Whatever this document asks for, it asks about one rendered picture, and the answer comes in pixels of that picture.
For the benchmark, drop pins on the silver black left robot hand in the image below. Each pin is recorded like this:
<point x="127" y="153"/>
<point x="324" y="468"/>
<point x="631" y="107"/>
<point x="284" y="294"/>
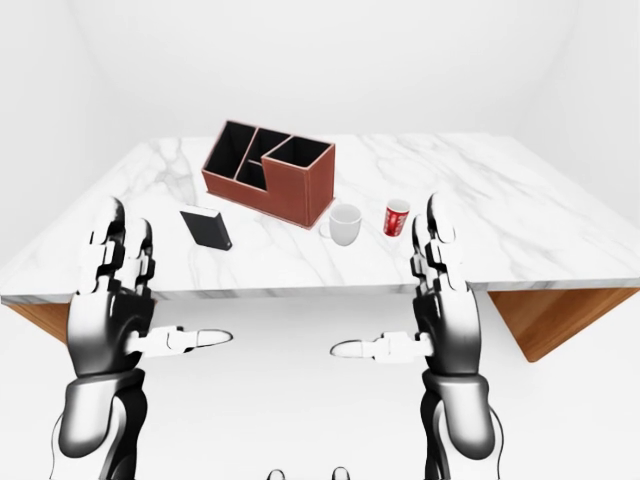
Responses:
<point x="102" y="320"/>

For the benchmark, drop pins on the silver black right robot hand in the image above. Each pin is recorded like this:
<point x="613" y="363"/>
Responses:
<point x="450" y="320"/>

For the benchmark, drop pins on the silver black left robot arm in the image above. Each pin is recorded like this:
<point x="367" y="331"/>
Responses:
<point x="97" y="425"/>

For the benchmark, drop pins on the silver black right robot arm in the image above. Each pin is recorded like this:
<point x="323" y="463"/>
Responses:
<point x="460" y="425"/>

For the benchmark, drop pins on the red mug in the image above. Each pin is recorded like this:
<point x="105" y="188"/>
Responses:
<point x="396" y="218"/>

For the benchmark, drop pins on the white mug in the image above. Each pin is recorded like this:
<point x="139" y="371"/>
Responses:
<point x="345" y="225"/>

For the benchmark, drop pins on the red-brown desk caddy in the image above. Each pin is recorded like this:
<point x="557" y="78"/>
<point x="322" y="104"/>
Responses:
<point x="272" y="172"/>

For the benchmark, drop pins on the wooden table leg panel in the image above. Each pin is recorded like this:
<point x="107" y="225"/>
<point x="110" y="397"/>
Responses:
<point x="555" y="315"/>
<point x="37" y="320"/>

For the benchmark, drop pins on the black rectangular box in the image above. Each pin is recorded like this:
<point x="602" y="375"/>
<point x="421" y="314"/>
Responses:
<point x="207" y="227"/>

